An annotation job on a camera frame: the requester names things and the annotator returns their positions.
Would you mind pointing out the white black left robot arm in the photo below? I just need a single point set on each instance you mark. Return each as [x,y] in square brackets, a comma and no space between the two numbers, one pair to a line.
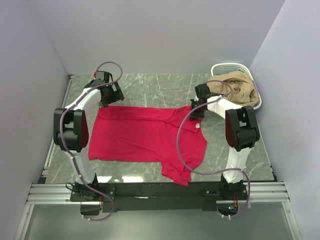
[71,133]

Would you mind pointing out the tan t-shirt in basket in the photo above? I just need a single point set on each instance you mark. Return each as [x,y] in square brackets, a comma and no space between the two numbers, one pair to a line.
[243,93]

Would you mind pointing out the white perforated laundry basket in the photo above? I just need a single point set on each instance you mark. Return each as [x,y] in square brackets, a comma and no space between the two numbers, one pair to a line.
[223,68]

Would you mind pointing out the red t-shirt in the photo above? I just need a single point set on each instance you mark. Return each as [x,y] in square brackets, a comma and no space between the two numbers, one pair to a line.
[149,134]

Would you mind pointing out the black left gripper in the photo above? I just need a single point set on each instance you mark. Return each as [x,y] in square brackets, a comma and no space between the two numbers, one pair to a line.
[117,95]

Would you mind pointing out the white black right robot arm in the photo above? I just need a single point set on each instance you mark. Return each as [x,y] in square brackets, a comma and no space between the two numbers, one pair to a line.
[241,133]

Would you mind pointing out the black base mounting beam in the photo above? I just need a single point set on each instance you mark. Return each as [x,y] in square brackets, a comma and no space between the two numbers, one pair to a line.
[151,196]

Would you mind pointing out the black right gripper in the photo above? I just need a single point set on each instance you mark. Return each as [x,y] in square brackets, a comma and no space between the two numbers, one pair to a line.
[196,115]

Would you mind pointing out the aluminium frame rail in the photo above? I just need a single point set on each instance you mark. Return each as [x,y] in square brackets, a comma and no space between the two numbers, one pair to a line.
[57,194]

